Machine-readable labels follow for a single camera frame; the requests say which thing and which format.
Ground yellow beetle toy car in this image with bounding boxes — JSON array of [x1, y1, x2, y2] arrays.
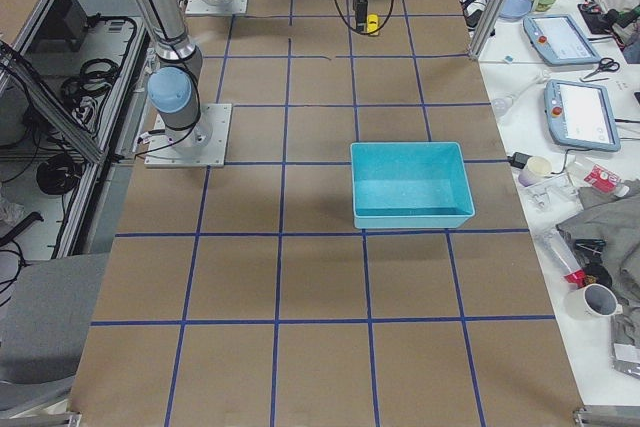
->
[[366, 14, 379, 36]]

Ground turquoise plastic bin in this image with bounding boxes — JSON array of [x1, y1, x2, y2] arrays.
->
[[350, 141, 476, 229]]

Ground far teach pendant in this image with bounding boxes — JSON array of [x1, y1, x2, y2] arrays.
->
[[522, 15, 601, 66]]

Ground teach pendant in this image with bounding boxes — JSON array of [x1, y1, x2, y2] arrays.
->
[[544, 79, 621, 152], [522, 15, 601, 66]]

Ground black scissors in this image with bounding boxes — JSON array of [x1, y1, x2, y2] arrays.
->
[[580, 57, 620, 82]]

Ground near teach pendant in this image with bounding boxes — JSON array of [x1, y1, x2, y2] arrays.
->
[[544, 79, 621, 152]]

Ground grey cloth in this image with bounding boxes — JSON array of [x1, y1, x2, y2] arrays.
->
[[555, 186, 640, 308]]

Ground white mug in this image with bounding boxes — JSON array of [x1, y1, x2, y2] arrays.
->
[[564, 284, 623, 320]]

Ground grey chair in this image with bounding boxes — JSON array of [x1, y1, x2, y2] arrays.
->
[[1, 253, 109, 418]]

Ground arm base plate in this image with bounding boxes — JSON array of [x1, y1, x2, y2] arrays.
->
[[185, 0, 249, 17], [144, 103, 232, 168]]

